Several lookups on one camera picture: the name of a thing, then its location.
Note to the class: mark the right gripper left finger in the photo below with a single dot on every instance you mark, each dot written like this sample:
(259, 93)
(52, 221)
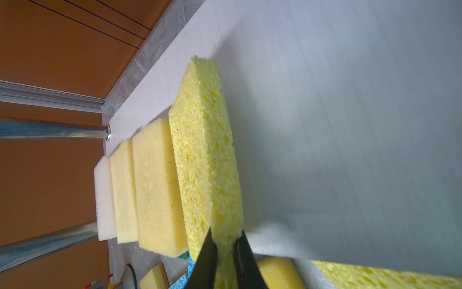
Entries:
(203, 274)

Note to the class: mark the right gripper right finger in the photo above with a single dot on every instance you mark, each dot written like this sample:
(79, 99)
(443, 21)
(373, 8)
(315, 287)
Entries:
(247, 270)

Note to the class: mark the yellow foam sponge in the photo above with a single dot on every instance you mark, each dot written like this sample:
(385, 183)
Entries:
(124, 193)
(156, 278)
(161, 227)

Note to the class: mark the yellow-green sponge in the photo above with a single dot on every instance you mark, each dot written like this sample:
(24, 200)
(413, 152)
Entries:
(207, 167)
(346, 276)

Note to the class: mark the pale pink foam sponge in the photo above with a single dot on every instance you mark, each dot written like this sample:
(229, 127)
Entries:
(105, 212)

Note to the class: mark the yellow foam sponge front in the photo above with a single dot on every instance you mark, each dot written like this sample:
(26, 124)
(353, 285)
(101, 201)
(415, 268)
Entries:
(124, 193)

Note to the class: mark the white two-tier shelf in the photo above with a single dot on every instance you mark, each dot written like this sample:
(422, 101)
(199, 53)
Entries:
(346, 119)

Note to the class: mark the blue sponge upper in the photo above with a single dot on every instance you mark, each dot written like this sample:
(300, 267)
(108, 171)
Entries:
(191, 266)

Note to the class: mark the blue sponge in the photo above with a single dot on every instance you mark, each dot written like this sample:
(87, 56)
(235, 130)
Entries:
(191, 266)
(180, 283)

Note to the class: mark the blue sponge lower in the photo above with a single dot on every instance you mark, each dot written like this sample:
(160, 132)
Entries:
(180, 283)

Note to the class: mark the green scouring sponge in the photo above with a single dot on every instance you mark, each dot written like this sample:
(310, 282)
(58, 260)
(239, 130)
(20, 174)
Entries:
(185, 256)

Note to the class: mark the thick yellow sponge centre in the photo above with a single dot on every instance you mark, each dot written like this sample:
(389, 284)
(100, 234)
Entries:
(280, 273)

